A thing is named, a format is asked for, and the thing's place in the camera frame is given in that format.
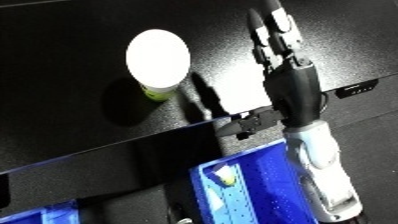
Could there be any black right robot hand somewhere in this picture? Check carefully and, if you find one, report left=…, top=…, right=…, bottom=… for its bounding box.
left=214, top=0, right=326, bottom=141

